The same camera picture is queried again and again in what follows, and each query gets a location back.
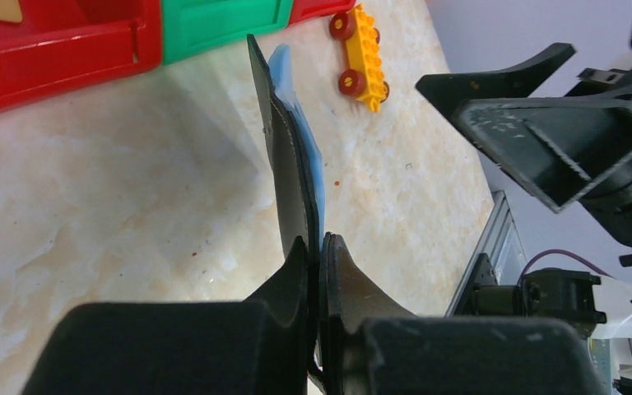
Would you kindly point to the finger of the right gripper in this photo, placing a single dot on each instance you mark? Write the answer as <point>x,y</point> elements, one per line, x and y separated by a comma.
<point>557,150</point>
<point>448,93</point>

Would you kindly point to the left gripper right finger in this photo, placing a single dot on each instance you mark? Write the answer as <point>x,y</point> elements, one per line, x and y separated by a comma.
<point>524,339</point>

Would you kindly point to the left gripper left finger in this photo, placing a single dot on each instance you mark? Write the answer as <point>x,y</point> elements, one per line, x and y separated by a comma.
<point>254,346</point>

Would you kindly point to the black leather card holder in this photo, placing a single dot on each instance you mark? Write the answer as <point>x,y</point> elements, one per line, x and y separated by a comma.
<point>293,153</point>

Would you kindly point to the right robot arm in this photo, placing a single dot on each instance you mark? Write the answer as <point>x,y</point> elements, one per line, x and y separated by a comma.
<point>560,150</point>

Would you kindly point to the yellow toy block car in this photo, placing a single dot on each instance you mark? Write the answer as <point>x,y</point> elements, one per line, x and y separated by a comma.
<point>363,79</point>

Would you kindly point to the right red plastic bin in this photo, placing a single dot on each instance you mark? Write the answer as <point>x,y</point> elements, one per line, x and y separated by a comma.
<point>304,10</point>

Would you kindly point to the red plastic bin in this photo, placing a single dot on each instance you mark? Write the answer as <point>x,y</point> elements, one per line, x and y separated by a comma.
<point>304,10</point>
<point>63,46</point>

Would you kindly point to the green plastic bin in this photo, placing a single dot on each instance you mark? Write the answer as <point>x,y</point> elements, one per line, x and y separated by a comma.
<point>191,27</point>

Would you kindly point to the left red plastic bin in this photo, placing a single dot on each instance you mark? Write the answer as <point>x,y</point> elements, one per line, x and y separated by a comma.
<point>63,46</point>

